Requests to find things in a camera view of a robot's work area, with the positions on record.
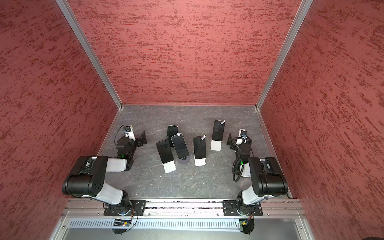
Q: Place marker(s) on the front left white stand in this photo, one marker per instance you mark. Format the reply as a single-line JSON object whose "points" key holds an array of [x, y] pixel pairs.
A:
{"points": [[169, 167]]}

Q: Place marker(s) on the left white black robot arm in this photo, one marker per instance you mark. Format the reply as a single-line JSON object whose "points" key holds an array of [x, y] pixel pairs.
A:
{"points": [[87, 178]]}

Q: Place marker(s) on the white phone stand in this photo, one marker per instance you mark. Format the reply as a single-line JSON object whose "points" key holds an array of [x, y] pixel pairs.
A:
{"points": [[200, 161], [216, 145]]}

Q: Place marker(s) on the front left black phone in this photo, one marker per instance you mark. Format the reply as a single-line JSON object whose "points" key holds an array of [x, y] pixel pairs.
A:
{"points": [[164, 150]]}

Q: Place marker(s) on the left circuit board with wires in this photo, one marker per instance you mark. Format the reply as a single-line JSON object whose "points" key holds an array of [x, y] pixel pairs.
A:
{"points": [[121, 223]]}

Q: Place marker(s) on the back black phone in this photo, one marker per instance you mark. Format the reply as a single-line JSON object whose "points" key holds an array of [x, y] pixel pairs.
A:
{"points": [[171, 131]]}

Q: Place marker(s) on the tilted black phone with tag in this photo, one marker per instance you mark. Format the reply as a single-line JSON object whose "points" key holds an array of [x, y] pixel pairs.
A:
{"points": [[180, 146]]}

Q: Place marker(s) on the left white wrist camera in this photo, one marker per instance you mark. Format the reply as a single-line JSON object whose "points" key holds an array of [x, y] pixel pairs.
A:
{"points": [[129, 131]]}

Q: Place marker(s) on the white slotted cable duct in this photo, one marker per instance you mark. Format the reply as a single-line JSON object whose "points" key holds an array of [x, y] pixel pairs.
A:
{"points": [[228, 225]]}

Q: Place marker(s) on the aluminium corner post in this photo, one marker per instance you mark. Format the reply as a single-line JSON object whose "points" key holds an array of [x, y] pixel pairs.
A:
{"points": [[79, 33], [291, 35]]}

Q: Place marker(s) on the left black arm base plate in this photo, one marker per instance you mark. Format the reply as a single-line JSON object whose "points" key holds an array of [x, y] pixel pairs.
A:
{"points": [[135, 207]]}

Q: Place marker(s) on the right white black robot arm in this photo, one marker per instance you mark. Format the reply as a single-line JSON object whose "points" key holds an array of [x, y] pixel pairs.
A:
{"points": [[267, 178]]}

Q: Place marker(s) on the left aluminium corner post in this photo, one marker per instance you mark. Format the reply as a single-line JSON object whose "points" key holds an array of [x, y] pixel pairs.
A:
{"points": [[79, 33]]}

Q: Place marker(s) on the right aluminium corner post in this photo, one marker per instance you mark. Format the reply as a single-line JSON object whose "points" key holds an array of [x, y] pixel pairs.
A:
{"points": [[291, 35]]}

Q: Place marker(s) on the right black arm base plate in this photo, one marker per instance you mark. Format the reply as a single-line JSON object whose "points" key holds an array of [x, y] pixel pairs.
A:
{"points": [[234, 208]]}

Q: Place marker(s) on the circuit board with wires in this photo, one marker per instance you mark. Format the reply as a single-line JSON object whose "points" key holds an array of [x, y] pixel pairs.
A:
{"points": [[247, 225], [121, 223]]}

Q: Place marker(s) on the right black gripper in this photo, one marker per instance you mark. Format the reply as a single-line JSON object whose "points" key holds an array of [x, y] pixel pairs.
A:
{"points": [[233, 144]]}

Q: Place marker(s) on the aluminium front rail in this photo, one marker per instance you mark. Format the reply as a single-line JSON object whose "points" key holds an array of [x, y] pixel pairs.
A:
{"points": [[188, 208]]}

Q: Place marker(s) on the black phone with tag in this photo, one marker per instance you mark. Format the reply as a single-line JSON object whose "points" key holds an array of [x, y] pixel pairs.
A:
{"points": [[180, 146], [200, 151]]}

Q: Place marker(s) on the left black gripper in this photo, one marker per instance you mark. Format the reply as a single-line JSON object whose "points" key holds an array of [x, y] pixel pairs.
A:
{"points": [[139, 141]]}

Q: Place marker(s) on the right circuit board with wires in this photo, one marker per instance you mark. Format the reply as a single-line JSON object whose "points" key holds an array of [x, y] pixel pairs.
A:
{"points": [[247, 225]]}

